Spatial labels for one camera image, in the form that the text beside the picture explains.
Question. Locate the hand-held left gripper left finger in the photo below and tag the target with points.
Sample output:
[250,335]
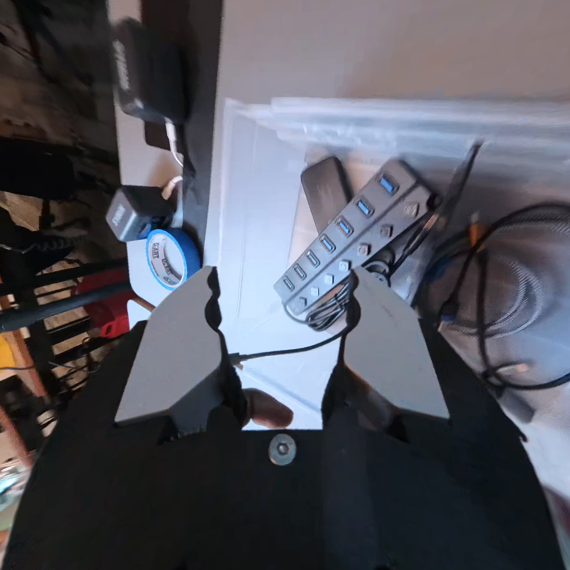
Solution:
[173,347]

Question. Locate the large dark power adapter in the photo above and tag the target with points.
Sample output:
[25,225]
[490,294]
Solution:
[151,75]

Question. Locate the clear plastic bin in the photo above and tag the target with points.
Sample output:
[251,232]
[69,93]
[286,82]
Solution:
[249,200]

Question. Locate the long multiport USB hub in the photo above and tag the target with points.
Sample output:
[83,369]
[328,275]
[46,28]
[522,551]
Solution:
[356,231]

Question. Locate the person's left hand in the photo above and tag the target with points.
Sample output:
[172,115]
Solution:
[267,412]

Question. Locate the blue tape roll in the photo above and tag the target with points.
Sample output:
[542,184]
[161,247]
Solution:
[187,249]

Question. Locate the red plastic bin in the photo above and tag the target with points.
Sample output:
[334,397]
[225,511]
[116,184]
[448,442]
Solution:
[111,320]

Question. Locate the small grey power adapter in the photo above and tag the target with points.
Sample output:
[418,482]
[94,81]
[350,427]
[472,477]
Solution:
[133,213]

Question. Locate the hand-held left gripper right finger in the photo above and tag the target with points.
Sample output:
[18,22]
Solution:
[387,352]

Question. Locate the black light stand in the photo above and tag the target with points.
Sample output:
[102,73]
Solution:
[58,307]

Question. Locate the slim dark USB hub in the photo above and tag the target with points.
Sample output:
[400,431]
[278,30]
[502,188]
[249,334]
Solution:
[325,191]

